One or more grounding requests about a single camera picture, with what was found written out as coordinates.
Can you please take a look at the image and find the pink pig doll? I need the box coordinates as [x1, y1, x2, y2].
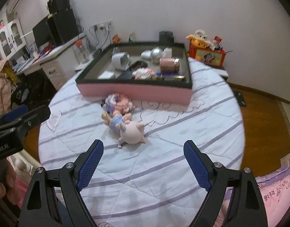
[101, 111, 146, 149]

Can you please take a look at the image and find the blue gold rectangular box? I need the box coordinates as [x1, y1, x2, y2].
[155, 73, 185, 82]

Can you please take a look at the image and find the black oval case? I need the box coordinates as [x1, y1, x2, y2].
[117, 61, 148, 79]

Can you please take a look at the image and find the copper round tin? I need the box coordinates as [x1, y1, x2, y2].
[159, 58, 180, 73]

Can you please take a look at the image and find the white pink block toy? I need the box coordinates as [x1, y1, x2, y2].
[132, 68, 156, 80]

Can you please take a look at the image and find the white curved device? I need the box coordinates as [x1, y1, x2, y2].
[111, 52, 131, 71]

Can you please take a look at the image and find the white astronaut figurine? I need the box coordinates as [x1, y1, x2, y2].
[141, 47, 172, 64]

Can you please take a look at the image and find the left hand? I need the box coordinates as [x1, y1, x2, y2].
[0, 160, 20, 205]

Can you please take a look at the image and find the pink jacket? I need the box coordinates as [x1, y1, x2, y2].
[0, 59, 18, 116]

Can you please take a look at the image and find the striped white tablecloth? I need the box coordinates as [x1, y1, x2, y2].
[38, 60, 245, 226]

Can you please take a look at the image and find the pink floral bedding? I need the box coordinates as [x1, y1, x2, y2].
[213, 146, 290, 227]

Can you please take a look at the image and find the white desk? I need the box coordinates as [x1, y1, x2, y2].
[17, 32, 86, 90]

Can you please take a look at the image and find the white glass cabinet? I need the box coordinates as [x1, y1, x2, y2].
[0, 19, 27, 60]

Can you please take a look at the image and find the black monitor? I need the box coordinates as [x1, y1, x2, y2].
[33, 16, 53, 48]

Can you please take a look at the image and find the clear bottle orange cap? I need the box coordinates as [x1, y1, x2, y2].
[76, 39, 89, 63]

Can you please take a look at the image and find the pink black storage tray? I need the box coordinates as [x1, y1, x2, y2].
[76, 42, 193, 105]

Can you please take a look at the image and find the red toy box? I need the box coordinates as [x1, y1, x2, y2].
[188, 42, 227, 68]

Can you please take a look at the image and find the black computer tower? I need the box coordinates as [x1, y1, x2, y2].
[47, 9, 80, 46]

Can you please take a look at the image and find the yellow plush toy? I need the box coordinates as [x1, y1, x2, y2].
[186, 30, 212, 48]

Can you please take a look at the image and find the orange snack bag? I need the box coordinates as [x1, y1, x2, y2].
[112, 34, 121, 44]

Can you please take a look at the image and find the black speaker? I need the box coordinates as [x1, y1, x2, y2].
[47, 0, 71, 14]

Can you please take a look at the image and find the blue white snack bag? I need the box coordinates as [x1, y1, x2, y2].
[128, 32, 137, 43]

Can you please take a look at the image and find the wall power socket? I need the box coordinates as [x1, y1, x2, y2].
[93, 19, 113, 30]

